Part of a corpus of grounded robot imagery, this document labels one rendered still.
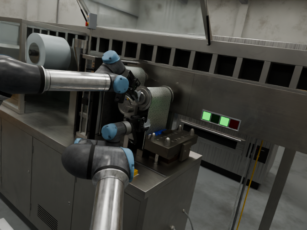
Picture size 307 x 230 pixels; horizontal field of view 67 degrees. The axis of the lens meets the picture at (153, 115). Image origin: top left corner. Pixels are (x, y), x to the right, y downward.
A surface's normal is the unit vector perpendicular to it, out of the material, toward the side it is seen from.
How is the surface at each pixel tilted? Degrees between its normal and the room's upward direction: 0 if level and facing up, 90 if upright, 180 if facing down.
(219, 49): 90
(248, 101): 90
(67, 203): 90
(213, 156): 90
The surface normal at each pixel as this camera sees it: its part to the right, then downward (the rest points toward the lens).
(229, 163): -0.58, 0.11
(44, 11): 0.79, 0.28
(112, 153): 0.19, -0.80
